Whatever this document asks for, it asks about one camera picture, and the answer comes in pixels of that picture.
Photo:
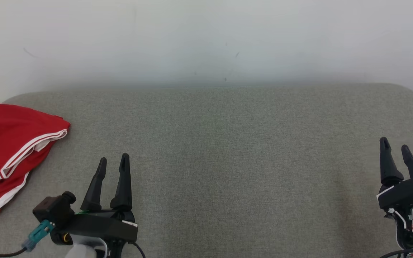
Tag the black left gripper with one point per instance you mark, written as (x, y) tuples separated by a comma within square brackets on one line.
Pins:
[(99, 225)]

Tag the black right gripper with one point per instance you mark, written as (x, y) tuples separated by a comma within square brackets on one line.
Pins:
[(407, 193)]

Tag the red and white basketball jersey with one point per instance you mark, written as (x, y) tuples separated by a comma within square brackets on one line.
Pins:
[(9, 132)]

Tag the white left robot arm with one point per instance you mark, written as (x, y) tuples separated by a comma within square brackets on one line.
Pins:
[(84, 249)]

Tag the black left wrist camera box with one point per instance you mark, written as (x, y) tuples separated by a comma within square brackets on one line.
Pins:
[(54, 209)]

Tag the teal left camera connector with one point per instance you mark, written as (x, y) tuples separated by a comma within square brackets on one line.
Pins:
[(39, 233)]

